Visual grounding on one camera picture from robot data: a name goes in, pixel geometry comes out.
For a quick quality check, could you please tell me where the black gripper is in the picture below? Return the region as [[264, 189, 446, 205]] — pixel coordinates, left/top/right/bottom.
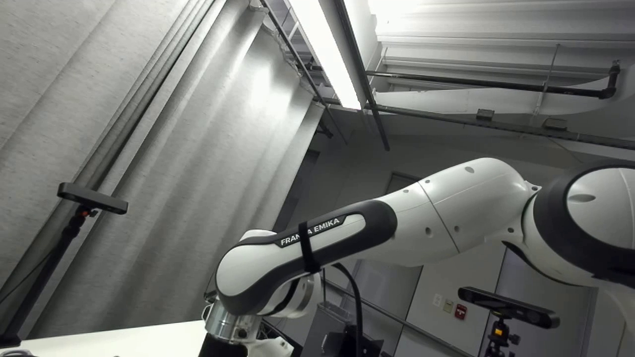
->
[[196, 332, 252, 357]]

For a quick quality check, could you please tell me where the grey equipment box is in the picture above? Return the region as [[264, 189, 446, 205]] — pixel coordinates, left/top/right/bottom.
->
[[301, 302, 383, 357]]

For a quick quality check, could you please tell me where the grey curtain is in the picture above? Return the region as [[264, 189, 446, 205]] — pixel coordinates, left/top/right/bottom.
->
[[0, 0, 325, 340]]

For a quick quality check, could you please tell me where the grey door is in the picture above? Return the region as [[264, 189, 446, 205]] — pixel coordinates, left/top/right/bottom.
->
[[339, 173, 428, 357], [488, 247, 601, 357]]

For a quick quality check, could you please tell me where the fluorescent ceiling light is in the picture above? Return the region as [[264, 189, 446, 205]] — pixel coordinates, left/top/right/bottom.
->
[[284, 0, 365, 112]]

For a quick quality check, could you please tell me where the grey ceiling conduit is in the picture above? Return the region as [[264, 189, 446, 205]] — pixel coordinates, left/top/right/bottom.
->
[[359, 102, 635, 152]]

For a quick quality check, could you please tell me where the black ceiling pipe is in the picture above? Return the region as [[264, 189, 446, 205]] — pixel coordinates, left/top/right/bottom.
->
[[365, 60, 623, 104]]

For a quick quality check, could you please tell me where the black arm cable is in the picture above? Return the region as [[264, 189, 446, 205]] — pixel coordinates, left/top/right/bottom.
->
[[331, 263, 367, 357]]

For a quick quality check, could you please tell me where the black camera stand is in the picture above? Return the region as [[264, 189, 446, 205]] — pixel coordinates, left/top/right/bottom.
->
[[0, 205, 95, 352], [484, 318, 522, 357]]

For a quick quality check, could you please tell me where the black ceiling rail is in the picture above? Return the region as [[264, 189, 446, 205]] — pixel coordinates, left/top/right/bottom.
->
[[327, 0, 393, 154]]

